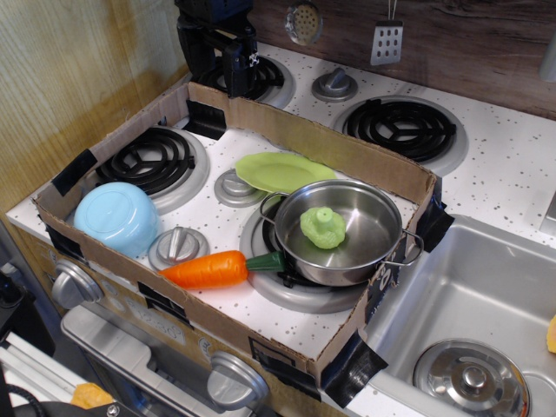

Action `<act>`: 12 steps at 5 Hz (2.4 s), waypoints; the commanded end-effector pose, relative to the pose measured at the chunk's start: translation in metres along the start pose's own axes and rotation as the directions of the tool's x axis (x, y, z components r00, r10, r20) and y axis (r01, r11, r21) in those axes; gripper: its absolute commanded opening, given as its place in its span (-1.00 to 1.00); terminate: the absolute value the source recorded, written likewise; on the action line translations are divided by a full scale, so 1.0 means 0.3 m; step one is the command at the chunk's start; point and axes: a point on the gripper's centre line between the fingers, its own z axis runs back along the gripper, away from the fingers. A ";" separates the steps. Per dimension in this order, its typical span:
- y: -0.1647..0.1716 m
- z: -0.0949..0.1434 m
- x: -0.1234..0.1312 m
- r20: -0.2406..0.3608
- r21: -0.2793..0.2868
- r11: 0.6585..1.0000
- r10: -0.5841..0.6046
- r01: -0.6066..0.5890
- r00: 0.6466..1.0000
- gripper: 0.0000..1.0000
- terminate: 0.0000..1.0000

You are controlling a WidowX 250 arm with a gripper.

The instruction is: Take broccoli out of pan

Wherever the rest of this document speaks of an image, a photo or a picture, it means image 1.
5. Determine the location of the back left black burner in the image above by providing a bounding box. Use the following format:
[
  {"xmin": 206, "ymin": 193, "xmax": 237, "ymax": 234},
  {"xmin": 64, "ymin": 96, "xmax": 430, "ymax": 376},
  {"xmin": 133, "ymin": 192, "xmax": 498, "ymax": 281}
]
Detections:
[{"xmin": 185, "ymin": 56, "xmax": 296, "ymax": 109}]

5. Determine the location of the silver knob back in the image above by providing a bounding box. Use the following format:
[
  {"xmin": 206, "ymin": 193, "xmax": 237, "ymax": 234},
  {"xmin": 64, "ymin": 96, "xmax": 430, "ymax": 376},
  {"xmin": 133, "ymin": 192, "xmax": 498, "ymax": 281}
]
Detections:
[{"xmin": 312, "ymin": 68, "xmax": 358, "ymax": 103}]

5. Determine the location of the hanging metal strainer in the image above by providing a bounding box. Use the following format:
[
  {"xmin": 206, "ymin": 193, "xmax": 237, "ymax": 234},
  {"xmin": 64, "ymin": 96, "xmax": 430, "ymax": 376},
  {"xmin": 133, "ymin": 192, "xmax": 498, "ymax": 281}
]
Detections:
[{"xmin": 284, "ymin": 1, "xmax": 323, "ymax": 46}]

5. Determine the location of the silver knob front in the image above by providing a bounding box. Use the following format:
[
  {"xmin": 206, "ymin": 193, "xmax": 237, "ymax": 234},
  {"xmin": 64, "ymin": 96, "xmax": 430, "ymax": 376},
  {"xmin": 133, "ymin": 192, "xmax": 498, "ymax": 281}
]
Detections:
[{"xmin": 148, "ymin": 227, "xmax": 209, "ymax": 271}]

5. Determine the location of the steel pot lid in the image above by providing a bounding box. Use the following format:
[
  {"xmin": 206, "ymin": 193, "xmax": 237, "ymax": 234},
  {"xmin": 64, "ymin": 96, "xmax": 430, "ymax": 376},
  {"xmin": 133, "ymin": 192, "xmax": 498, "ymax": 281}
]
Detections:
[{"xmin": 412, "ymin": 339, "xmax": 531, "ymax": 416}]

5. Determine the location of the green plastic plate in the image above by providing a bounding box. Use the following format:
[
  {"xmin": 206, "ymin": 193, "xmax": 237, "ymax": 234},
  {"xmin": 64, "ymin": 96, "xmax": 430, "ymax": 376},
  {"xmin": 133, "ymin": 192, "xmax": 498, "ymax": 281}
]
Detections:
[{"xmin": 235, "ymin": 152, "xmax": 336, "ymax": 193}]

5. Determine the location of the oven knob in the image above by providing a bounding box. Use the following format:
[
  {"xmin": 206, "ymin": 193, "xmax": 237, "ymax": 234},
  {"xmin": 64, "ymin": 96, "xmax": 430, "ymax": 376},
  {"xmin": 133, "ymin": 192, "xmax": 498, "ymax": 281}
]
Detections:
[
  {"xmin": 51, "ymin": 259, "xmax": 103, "ymax": 309},
  {"xmin": 207, "ymin": 351, "xmax": 269, "ymax": 411}
]

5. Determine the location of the left oven front knob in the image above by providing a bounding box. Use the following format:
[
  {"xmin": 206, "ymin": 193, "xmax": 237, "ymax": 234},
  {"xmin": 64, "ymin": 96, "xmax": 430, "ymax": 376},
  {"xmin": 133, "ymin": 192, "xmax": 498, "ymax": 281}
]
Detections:
[{"xmin": 51, "ymin": 259, "xmax": 103, "ymax": 309}]

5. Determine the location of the light blue bowl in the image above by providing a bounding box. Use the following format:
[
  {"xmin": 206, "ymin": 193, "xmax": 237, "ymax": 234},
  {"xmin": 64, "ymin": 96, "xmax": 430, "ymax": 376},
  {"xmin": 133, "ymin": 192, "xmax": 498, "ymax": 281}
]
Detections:
[{"xmin": 73, "ymin": 182, "xmax": 160, "ymax": 258}]

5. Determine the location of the orange object bottom left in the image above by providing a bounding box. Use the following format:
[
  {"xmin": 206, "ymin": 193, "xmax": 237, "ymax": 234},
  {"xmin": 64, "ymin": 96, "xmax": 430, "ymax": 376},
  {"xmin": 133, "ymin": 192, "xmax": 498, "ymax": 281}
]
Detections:
[{"xmin": 70, "ymin": 382, "xmax": 114, "ymax": 409}]

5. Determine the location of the front right burner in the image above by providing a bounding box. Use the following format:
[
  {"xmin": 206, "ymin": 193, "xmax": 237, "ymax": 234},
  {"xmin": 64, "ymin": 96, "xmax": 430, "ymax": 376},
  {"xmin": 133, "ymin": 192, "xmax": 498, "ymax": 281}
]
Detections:
[{"xmin": 240, "ymin": 210, "xmax": 366, "ymax": 314}]

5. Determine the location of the front left black burner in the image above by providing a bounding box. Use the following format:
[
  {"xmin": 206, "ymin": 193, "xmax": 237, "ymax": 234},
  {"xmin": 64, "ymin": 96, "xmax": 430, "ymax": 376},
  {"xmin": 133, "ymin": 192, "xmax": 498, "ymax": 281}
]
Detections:
[{"xmin": 83, "ymin": 126, "xmax": 210, "ymax": 215}]

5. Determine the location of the stainless steel pan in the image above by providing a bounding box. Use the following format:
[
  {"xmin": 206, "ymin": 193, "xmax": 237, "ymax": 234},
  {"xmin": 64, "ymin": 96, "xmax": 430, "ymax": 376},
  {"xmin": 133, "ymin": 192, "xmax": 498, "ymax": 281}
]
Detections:
[{"xmin": 259, "ymin": 179, "xmax": 424, "ymax": 287}]

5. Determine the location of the steel sink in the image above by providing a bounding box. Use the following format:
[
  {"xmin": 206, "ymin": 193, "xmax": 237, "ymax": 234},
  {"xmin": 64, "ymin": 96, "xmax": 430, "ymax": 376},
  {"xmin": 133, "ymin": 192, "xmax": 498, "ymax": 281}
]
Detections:
[{"xmin": 347, "ymin": 216, "xmax": 555, "ymax": 416}]

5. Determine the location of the black cable bottom left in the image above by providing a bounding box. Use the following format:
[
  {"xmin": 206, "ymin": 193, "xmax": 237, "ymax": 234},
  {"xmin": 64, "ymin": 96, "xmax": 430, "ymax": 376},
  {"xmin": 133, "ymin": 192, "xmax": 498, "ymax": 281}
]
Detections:
[{"xmin": 0, "ymin": 381, "xmax": 44, "ymax": 409}]

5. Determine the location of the silver faucet base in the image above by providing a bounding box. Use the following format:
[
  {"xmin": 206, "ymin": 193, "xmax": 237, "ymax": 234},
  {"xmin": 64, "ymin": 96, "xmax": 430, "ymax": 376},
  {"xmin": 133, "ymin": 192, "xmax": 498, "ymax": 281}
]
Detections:
[{"xmin": 539, "ymin": 34, "xmax": 556, "ymax": 83}]

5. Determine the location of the silver oven door handle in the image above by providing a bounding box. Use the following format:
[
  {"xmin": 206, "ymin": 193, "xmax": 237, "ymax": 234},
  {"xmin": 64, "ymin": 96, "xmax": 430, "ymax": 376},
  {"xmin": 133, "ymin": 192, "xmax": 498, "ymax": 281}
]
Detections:
[{"xmin": 61, "ymin": 307, "xmax": 245, "ymax": 416}]

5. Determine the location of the green toy broccoli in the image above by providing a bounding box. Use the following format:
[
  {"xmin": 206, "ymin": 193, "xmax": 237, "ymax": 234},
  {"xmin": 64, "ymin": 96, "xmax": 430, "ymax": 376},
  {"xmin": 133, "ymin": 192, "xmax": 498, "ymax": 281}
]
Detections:
[{"xmin": 300, "ymin": 207, "xmax": 347, "ymax": 249}]

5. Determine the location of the silver knob middle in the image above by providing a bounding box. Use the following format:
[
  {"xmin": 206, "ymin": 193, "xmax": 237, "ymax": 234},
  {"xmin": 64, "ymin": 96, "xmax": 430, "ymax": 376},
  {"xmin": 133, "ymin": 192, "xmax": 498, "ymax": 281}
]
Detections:
[{"xmin": 214, "ymin": 169, "xmax": 268, "ymax": 208}]

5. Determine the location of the silver knob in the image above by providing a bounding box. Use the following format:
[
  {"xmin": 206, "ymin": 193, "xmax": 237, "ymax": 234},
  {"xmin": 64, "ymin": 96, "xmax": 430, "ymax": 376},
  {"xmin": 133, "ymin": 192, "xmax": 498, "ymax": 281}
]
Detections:
[
  {"xmin": 214, "ymin": 169, "xmax": 268, "ymax": 208},
  {"xmin": 312, "ymin": 68, "xmax": 358, "ymax": 103},
  {"xmin": 148, "ymin": 227, "xmax": 209, "ymax": 271}
]

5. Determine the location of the back right black burner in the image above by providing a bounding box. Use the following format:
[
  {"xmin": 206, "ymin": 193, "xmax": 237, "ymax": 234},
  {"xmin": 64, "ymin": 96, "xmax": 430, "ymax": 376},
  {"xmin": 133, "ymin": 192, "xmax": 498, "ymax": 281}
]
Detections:
[{"xmin": 332, "ymin": 96, "xmax": 469, "ymax": 177}]

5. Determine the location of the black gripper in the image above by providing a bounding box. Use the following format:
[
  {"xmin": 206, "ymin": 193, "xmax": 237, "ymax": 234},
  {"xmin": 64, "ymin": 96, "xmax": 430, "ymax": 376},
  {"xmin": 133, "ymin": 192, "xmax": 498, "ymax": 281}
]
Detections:
[{"xmin": 208, "ymin": 17, "xmax": 257, "ymax": 97}]

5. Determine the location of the black burner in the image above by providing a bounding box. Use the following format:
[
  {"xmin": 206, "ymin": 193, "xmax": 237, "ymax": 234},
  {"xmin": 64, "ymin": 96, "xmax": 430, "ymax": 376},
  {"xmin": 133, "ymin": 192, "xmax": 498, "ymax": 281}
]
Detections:
[
  {"xmin": 332, "ymin": 96, "xmax": 469, "ymax": 177},
  {"xmin": 185, "ymin": 56, "xmax": 296, "ymax": 109},
  {"xmin": 83, "ymin": 126, "xmax": 210, "ymax": 215}
]

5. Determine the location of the hanging metal spatula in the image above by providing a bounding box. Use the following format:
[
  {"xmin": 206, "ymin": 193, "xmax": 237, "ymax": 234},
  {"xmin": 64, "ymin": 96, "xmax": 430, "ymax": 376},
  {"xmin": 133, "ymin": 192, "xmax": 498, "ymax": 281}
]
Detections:
[{"xmin": 370, "ymin": 1, "xmax": 404, "ymax": 66}]

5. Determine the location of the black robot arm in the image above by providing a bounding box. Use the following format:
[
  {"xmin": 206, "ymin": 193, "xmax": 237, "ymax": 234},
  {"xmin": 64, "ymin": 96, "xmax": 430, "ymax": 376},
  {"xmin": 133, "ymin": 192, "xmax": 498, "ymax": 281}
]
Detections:
[{"xmin": 174, "ymin": 1, "xmax": 258, "ymax": 97}]

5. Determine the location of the orange toy carrot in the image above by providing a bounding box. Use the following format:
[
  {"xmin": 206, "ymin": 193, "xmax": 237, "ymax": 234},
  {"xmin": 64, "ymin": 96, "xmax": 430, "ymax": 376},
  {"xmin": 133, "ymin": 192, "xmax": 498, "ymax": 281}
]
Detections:
[{"xmin": 159, "ymin": 250, "xmax": 287, "ymax": 289}]

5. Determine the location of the right oven front knob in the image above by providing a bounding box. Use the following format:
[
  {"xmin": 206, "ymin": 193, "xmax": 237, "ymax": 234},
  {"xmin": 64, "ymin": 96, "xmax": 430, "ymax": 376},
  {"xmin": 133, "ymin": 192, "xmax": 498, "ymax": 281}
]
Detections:
[{"xmin": 207, "ymin": 351, "xmax": 269, "ymax": 411}]

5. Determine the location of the orange object in sink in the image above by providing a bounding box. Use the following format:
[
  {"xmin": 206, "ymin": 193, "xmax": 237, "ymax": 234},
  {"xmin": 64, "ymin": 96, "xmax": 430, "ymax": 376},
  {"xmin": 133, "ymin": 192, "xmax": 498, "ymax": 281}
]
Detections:
[{"xmin": 546, "ymin": 316, "xmax": 556, "ymax": 354}]

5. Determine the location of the cardboard fence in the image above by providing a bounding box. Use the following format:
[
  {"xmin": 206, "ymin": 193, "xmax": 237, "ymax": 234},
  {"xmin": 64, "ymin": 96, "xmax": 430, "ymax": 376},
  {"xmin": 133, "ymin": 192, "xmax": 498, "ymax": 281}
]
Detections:
[{"xmin": 32, "ymin": 82, "xmax": 456, "ymax": 408}]

